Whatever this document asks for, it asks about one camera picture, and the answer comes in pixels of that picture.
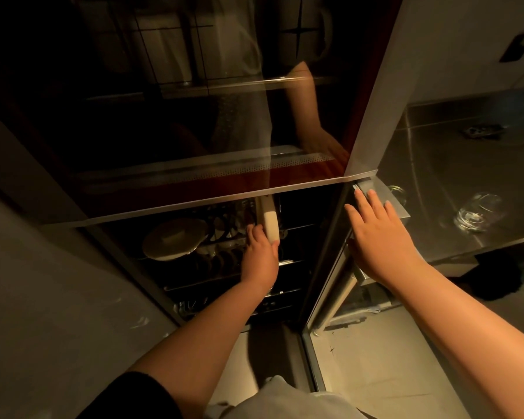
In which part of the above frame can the black power strip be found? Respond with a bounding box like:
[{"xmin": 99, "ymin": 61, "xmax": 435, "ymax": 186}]
[{"xmin": 462, "ymin": 124, "xmax": 505, "ymax": 139}]

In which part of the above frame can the black wall socket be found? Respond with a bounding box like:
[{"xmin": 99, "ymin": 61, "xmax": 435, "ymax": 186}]
[{"xmin": 499, "ymin": 32, "xmax": 524, "ymax": 64}]

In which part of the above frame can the cream round kettle lid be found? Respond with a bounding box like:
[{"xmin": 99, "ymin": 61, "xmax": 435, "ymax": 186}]
[{"xmin": 141, "ymin": 218, "xmax": 208, "ymax": 262}]

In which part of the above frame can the person's shirt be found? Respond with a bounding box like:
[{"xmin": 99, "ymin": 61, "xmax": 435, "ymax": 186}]
[{"xmin": 203, "ymin": 375, "xmax": 367, "ymax": 419}]

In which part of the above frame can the row of white dishes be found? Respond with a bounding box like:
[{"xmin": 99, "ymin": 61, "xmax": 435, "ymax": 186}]
[{"xmin": 194, "ymin": 246, "xmax": 247, "ymax": 275}]

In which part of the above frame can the person's left hand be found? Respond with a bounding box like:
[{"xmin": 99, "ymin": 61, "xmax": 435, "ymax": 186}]
[{"xmin": 240, "ymin": 224, "xmax": 281, "ymax": 295}]

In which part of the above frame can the person's dark sleeve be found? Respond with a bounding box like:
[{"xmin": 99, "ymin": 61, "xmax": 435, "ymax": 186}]
[{"xmin": 76, "ymin": 371, "xmax": 184, "ymax": 419}]

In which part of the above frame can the black bag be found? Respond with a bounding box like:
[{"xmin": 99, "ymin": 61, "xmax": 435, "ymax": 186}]
[{"xmin": 456, "ymin": 248, "xmax": 524, "ymax": 301}]

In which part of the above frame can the short clear drinking glass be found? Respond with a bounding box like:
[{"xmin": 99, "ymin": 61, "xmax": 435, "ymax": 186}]
[{"xmin": 453, "ymin": 192, "xmax": 505, "ymax": 234}]

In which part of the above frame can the person's right forearm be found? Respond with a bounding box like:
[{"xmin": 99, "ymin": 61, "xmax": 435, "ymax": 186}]
[{"xmin": 388, "ymin": 261, "xmax": 524, "ymax": 419}]

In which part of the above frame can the person's right hand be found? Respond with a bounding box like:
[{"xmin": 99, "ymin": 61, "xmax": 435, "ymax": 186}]
[{"xmin": 344, "ymin": 189, "xmax": 429, "ymax": 293}]

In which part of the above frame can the glass kettle with cream base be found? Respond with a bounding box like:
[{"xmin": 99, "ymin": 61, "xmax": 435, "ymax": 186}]
[{"xmin": 211, "ymin": 194, "xmax": 285, "ymax": 254}]

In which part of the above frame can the person's left forearm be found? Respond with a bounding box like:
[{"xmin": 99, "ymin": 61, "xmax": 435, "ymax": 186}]
[{"xmin": 126, "ymin": 279, "xmax": 276, "ymax": 419}]

